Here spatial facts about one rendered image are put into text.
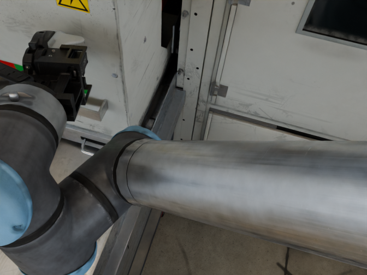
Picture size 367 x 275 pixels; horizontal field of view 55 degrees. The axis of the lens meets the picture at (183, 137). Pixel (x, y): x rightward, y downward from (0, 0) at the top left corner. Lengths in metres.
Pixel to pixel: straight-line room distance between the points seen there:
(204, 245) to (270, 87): 0.98
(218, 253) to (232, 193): 1.44
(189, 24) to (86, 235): 0.59
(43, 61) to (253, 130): 0.73
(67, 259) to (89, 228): 0.04
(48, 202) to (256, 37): 0.60
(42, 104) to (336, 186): 0.33
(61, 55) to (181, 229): 1.31
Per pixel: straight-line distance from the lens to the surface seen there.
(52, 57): 0.53
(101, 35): 0.62
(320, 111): 1.00
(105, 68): 0.68
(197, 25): 0.88
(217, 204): 0.30
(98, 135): 0.87
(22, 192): 0.37
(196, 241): 1.72
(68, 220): 0.44
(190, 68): 0.98
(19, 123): 0.41
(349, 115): 1.01
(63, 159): 0.95
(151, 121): 0.91
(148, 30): 0.76
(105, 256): 0.81
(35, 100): 0.44
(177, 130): 1.22
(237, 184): 0.28
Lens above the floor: 1.64
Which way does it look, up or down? 57 degrees down
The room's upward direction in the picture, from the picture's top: 7 degrees clockwise
